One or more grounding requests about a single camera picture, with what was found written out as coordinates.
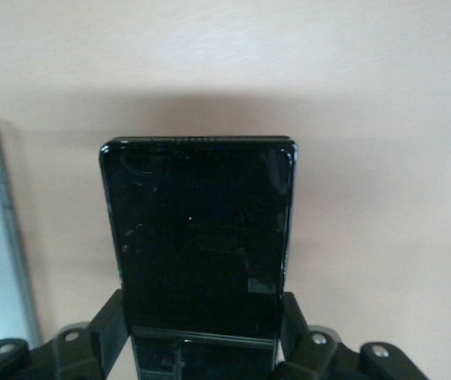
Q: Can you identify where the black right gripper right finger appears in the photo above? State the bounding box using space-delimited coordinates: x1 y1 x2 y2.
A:
275 291 429 380

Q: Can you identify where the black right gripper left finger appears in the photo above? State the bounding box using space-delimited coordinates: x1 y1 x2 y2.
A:
0 288 136 380

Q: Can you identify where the black smartphone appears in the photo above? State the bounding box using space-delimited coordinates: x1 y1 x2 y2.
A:
99 135 299 380

